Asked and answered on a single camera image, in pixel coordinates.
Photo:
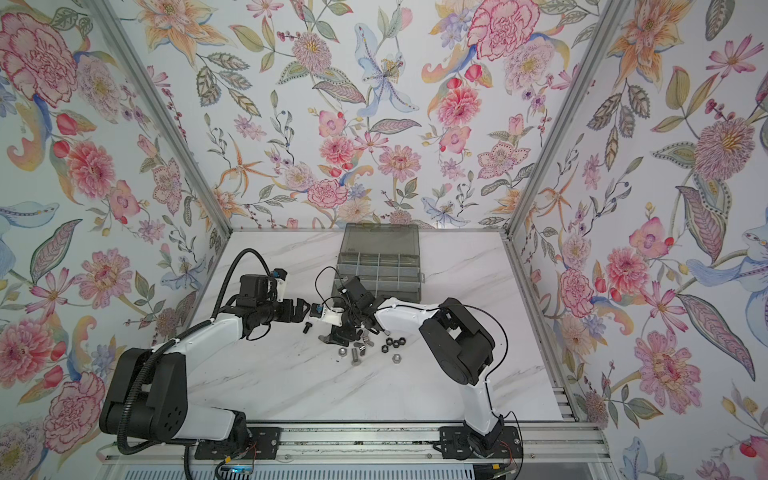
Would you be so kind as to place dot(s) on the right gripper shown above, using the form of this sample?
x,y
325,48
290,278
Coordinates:
x,y
337,336

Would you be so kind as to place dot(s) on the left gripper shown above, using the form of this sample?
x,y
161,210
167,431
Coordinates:
x,y
298,311

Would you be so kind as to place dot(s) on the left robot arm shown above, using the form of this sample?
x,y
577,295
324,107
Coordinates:
x,y
147,403

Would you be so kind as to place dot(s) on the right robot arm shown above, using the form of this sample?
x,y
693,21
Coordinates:
x,y
461,346

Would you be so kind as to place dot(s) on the grey plastic organizer box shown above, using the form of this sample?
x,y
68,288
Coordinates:
x,y
385,257

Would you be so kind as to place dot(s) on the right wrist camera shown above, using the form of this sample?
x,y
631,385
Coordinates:
x,y
329,315

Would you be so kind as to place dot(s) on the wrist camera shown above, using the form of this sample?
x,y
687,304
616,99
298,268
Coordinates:
x,y
329,315
256,289

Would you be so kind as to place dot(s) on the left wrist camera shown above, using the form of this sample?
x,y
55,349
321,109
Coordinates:
x,y
256,289

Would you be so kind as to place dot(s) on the aluminium mounting rail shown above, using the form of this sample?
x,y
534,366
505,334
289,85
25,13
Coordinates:
x,y
294,443

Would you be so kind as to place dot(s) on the left aluminium corner post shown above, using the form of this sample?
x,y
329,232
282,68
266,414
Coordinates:
x,y
116,37

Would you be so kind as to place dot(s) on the aluminium corner post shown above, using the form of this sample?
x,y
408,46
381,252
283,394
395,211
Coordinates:
x,y
116,37
606,26

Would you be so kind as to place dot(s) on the right aluminium corner post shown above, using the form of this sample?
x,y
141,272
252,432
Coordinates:
x,y
606,26

